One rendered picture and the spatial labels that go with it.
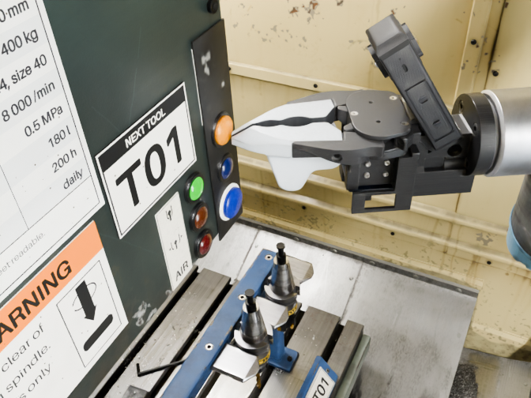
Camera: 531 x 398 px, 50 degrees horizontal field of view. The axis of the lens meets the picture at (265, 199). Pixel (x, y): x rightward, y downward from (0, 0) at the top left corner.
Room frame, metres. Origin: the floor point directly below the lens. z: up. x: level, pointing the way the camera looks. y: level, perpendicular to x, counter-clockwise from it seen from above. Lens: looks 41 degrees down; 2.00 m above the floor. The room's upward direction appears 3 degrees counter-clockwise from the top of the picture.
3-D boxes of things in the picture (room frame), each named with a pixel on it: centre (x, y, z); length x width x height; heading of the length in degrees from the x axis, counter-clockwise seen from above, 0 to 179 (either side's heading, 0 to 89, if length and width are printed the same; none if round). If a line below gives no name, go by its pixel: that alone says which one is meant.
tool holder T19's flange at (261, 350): (0.56, 0.03, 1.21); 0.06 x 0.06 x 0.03
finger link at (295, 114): (0.41, -0.02, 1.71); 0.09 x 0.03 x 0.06; 91
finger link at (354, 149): (0.37, -0.07, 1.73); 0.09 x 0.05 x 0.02; 91
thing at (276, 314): (0.61, 0.01, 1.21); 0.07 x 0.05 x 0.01; 61
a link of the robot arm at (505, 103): (0.40, -0.21, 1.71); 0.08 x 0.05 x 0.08; 1
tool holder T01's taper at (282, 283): (0.66, -0.02, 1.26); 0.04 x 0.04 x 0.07
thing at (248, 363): (0.51, 0.06, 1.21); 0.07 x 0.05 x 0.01; 61
